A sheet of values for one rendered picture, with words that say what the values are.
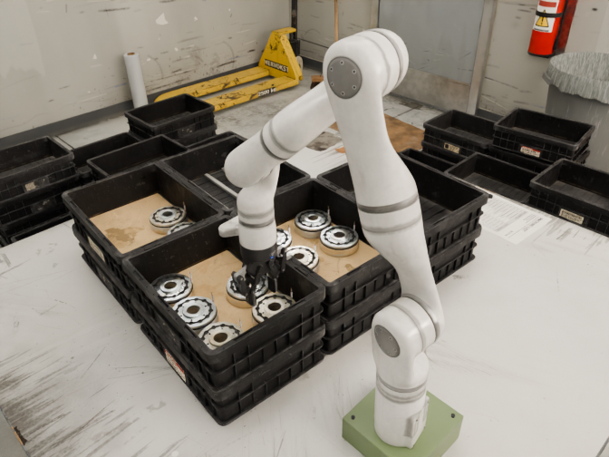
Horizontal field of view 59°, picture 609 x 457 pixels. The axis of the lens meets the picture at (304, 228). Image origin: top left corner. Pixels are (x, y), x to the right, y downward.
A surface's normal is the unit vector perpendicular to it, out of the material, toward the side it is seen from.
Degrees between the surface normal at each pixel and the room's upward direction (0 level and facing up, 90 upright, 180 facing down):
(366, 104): 87
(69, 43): 90
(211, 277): 0
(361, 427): 4
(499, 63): 90
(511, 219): 0
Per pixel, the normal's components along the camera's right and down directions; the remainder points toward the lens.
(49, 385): -0.02, -0.82
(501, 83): -0.72, 0.40
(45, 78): 0.69, 0.40
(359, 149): -0.55, 0.47
